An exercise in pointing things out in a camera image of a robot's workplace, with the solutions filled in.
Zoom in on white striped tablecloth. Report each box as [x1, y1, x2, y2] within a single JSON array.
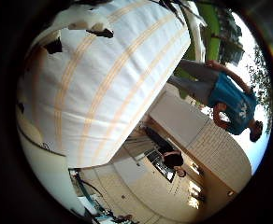
[[16, 0, 192, 170]]

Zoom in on person in black shirt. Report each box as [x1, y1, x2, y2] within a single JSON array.
[[160, 150, 187, 179]]

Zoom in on person in blue shirt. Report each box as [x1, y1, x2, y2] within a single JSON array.
[[167, 59, 265, 144]]

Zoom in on blue metal stand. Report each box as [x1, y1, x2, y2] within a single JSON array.
[[70, 169, 135, 224]]

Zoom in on leafy tree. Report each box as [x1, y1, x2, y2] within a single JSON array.
[[247, 43, 273, 134]]

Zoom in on black cable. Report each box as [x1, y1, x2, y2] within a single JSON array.
[[157, 0, 187, 26]]

